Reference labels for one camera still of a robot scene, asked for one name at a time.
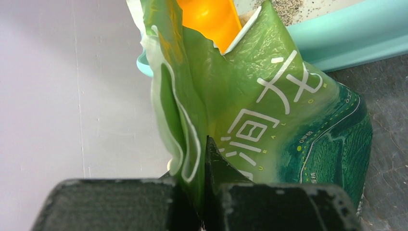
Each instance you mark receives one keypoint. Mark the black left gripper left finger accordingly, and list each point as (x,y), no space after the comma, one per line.
(117,205)

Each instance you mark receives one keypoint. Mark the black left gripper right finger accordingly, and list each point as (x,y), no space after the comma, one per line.
(234,203)

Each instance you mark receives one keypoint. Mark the green litter bag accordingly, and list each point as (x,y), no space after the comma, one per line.
(273,116)

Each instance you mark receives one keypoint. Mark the orange plastic scoop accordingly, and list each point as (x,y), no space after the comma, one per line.
(217,20)

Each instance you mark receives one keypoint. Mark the teal plastic litter box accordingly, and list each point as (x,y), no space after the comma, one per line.
(357,34)

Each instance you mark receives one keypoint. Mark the grey litter granules pile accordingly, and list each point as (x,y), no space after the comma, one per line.
(286,9)

